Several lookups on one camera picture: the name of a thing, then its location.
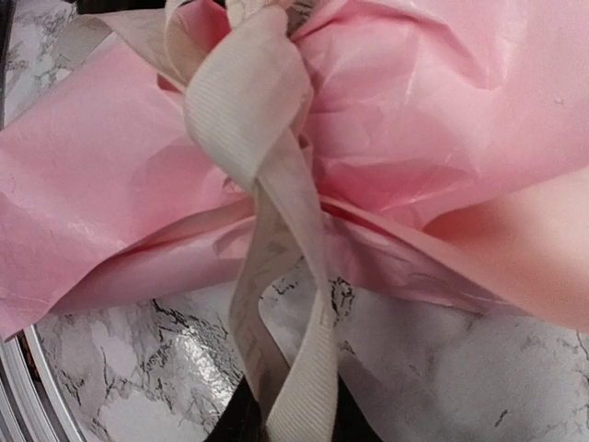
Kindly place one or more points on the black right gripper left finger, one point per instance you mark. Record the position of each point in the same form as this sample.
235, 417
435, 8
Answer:
241, 419

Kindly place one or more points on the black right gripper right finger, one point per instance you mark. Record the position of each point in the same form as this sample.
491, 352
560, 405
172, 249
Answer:
350, 423

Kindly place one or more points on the pink wrapping paper sheet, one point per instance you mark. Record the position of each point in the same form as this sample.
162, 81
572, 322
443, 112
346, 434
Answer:
448, 144

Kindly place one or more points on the cream printed ribbon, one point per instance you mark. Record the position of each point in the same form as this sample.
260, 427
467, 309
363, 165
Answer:
271, 230

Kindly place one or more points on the aluminium front rail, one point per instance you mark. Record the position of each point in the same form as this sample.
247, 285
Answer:
33, 407

